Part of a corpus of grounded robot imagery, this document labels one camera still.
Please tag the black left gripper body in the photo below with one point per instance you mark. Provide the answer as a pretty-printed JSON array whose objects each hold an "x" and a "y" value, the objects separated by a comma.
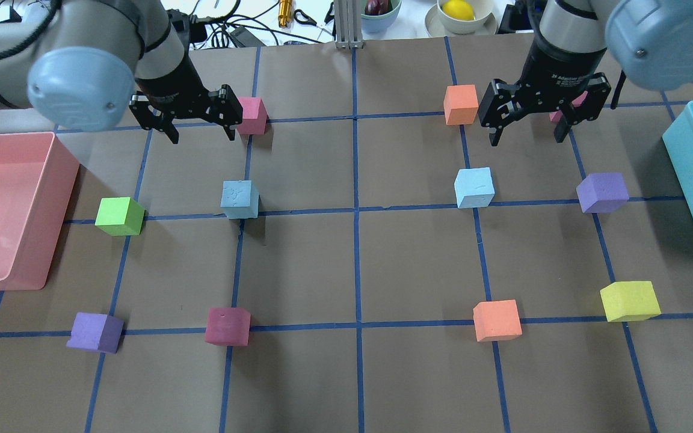
[{"x": 177, "y": 81}]

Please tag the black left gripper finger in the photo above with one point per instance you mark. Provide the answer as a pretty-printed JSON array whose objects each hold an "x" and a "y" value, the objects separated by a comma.
[
  {"x": 230, "y": 119},
  {"x": 161, "y": 123}
]

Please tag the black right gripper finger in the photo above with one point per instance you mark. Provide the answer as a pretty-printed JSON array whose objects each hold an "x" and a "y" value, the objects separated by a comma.
[
  {"x": 570, "y": 116},
  {"x": 496, "y": 119}
]

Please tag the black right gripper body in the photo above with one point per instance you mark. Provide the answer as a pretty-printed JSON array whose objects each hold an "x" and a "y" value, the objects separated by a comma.
[{"x": 562, "y": 65}]

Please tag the light blue foam block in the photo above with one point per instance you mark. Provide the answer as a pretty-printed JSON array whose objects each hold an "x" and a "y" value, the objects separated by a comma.
[
  {"x": 240, "y": 199},
  {"x": 474, "y": 188}
]

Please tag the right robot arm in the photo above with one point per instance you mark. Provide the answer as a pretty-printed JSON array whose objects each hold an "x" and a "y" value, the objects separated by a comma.
[{"x": 651, "y": 40}]

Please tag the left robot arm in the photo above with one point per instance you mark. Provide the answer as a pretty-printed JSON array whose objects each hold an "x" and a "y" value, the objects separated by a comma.
[{"x": 88, "y": 62}]

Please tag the pink foam block left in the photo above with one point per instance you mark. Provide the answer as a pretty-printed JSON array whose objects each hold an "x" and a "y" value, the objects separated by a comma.
[{"x": 254, "y": 116}]

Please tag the orange foam block far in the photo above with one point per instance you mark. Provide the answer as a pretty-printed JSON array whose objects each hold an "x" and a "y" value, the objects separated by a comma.
[{"x": 461, "y": 104}]

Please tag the orange foam block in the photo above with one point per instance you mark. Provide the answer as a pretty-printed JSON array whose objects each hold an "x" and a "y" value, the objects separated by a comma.
[
  {"x": 461, "y": 104},
  {"x": 496, "y": 321}
]

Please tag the purple foam block right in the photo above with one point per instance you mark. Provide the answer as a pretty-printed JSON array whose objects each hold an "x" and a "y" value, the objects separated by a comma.
[{"x": 602, "y": 192}]

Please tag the purple foam block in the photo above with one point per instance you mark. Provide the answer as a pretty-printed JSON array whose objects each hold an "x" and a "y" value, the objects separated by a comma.
[
  {"x": 602, "y": 192},
  {"x": 95, "y": 332}
]

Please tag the black power adapter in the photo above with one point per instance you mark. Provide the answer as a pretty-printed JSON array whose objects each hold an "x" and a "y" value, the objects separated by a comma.
[{"x": 242, "y": 38}]

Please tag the green foam block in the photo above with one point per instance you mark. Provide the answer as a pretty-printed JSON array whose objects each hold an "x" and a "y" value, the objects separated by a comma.
[{"x": 120, "y": 216}]

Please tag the bowl with lemon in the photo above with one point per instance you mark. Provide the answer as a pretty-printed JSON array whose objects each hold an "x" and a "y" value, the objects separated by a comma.
[{"x": 450, "y": 18}]

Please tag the brass metal tool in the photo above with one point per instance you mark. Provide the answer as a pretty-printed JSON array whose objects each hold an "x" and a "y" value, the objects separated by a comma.
[{"x": 285, "y": 13}]

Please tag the green bowl with fruit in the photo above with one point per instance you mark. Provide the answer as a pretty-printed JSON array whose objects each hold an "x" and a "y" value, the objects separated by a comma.
[{"x": 378, "y": 16}]

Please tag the pink plastic bin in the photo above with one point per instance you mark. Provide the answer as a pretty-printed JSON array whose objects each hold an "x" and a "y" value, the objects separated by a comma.
[{"x": 37, "y": 176}]

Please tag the yellow foam block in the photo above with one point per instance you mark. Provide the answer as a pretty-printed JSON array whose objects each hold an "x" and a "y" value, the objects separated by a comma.
[{"x": 625, "y": 301}]

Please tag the orange foam block near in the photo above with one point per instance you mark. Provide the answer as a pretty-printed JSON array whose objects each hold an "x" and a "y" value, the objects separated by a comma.
[{"x": 496, "y": 321}]

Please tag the magenta foam block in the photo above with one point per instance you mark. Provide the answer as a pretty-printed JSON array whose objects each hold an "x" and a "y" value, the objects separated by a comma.
[{"x": 228, "y": 326}]

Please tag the purple foam block left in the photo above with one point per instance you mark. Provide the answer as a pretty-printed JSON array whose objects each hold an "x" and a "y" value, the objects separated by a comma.
[{"x": 95, "y": 332}]

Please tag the aluminium extrusion post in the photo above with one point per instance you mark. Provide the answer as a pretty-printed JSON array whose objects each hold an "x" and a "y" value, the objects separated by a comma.
[{"x": 348, "y": 25}]

